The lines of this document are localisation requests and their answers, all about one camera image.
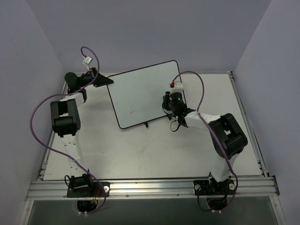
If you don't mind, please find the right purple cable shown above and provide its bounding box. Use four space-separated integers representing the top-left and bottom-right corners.
172 71 239 208

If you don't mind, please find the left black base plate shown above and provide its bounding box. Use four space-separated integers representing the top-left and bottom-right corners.
66 181 110 198

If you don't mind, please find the white whiteboard black frame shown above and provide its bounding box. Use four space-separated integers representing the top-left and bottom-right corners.
107 60 180 129

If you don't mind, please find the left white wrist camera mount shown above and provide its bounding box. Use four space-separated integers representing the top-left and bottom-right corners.
82 55 93 70

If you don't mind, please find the blue bone-shaped eraser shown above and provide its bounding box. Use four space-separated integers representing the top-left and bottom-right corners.
164 91 170 100

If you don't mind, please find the aluminium left side rail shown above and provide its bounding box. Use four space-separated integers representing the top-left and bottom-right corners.
37 132 55 180

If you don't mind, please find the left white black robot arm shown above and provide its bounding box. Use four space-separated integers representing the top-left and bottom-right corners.
50 67 113 196

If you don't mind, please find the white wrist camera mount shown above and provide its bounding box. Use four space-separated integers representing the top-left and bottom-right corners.
170 81 183 93
82 55 93 70

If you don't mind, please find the aluminium rail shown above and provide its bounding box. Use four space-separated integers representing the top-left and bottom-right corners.
37 132 55 180
101 72 123 77
26 176 279 201
228 71 270 177

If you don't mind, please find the aluminium back rail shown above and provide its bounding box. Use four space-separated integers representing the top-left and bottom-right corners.
101 72 123 77

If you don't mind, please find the aluminium front rail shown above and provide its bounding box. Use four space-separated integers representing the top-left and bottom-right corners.
26 176 279 201

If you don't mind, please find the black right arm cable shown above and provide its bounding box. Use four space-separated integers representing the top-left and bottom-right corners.
160 98 181 132

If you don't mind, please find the purple cable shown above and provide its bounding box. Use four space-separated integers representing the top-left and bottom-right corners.
30 46 107 213
172 71 239 208

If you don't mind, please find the aluminium right side rail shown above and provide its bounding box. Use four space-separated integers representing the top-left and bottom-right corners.
228 71 270 177

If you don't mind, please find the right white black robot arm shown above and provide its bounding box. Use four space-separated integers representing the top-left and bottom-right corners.
162 91 248 194

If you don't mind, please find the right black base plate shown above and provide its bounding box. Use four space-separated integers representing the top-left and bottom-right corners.
193 180 235 196

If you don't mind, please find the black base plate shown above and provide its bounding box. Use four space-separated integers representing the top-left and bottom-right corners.
66 181 110 198
193 180 235 196

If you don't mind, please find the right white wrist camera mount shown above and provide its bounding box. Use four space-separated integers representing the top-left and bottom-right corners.
170 81 183 93

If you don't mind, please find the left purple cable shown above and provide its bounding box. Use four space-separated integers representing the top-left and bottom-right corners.
30 46 107 213

